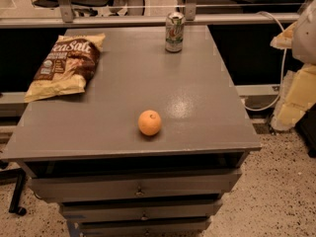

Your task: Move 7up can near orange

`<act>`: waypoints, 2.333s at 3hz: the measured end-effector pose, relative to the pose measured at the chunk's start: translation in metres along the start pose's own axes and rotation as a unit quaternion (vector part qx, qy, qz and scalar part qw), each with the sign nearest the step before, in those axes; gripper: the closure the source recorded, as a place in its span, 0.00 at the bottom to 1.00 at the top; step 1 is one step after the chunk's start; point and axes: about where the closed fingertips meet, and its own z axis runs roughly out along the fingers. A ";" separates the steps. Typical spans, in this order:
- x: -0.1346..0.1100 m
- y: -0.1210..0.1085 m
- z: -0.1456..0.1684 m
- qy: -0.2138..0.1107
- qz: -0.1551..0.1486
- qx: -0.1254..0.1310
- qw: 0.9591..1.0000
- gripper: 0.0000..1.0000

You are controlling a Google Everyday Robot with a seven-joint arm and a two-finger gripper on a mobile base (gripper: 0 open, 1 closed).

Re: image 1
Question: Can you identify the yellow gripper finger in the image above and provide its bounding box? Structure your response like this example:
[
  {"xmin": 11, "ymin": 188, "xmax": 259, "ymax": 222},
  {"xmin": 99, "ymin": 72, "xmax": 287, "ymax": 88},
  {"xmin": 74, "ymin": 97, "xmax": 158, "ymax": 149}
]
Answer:
[
  {"xmin": 271, "ymin": 64, "xmax": 316, "ymax": 131},
  {"xmin": 270, "ymin": 23, "xmax": 295, "ymax": 49}
]

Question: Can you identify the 7up soda can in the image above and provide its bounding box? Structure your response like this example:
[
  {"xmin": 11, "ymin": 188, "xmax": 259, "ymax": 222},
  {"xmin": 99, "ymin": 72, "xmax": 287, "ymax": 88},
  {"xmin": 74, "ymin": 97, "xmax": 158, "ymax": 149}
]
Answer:
[{"xmin": 165, "ymin": 12, "xmax": 185, "ymax": 52}]

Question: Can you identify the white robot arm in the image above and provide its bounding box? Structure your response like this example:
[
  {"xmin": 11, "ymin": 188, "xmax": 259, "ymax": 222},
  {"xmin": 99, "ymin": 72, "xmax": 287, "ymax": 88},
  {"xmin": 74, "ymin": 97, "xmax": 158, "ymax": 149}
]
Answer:
[{"xmin": 271, "ymin": 0, "xmax": 316, "ymax": 131}]

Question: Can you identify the top grey drawer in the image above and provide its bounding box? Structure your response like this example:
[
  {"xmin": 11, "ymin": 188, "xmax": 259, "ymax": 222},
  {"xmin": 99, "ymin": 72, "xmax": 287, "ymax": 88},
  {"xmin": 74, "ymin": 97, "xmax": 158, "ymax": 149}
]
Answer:
[{"xmin": 29, "ymin": 169, "xmax": 241, "ymax": 202}]

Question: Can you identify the grey drawer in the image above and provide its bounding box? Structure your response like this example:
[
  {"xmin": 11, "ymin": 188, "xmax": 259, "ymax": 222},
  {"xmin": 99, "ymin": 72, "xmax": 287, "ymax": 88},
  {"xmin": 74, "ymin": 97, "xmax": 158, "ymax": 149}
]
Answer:
[
  {"xmin": 61, "ymin": 198, "xmax": 222, "ymax": 223},
  {"xmin": 29, "ymin": 169, "xmax": 241, "ymax": 202},
  {"xmin": 67, "ymin": 217, "xmax": 211, "ymax": 237}
]

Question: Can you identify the middle grey drawer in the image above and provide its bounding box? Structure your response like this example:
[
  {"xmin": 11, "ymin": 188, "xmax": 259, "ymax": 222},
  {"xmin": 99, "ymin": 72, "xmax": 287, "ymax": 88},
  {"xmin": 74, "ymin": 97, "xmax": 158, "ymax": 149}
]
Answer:
[{"xmin": 61, "ymin": 198, "xmax": 222, "ymax": 223}]

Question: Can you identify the orange fruit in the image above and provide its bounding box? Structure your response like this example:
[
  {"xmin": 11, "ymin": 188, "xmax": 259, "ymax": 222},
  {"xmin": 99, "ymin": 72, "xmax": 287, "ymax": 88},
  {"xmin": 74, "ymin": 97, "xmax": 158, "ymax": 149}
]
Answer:
[{"xmin": 138, "ymin": 110, "xmax": 162, "ymax": 136}]

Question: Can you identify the bottom grey drawer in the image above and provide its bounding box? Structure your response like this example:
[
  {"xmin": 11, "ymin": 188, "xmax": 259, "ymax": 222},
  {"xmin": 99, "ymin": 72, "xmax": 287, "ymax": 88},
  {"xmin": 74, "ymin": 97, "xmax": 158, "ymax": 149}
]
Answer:
[{"xmin": 67, "ymin": 217, "xmax": 211, "ymax": 237}]

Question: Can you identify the sea salt chips bag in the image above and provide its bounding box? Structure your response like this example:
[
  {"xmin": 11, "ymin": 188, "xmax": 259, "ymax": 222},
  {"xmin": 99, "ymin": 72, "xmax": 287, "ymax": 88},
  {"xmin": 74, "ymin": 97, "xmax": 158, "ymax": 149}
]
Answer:
[{"xmin": 24, "ymin": 34, "xmax": 106, "ymax": 103}]

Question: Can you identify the grey drawer cabinet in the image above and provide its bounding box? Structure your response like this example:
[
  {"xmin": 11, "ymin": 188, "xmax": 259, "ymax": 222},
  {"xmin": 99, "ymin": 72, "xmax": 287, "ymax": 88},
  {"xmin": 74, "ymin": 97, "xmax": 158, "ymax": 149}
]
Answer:
[{"xmin": 0, "ymin": 25, "xmax": 263, "ymax": 237}]

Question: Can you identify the black chair base leg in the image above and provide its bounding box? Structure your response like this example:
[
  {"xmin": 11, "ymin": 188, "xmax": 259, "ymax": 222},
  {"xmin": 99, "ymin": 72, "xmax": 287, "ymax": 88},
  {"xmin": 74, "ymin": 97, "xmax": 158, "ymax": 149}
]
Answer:
[{"xmin": 0, "ymin": 161, "xmax": 27, "ymax": 216}]

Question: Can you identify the metal railing frame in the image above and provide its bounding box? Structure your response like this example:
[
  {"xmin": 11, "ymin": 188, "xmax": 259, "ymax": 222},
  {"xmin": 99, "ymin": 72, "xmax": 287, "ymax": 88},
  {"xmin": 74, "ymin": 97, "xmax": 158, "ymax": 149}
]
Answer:
[{"xmin": 0, "ymin": 0, "xmax": 316, "ymax": 30}]

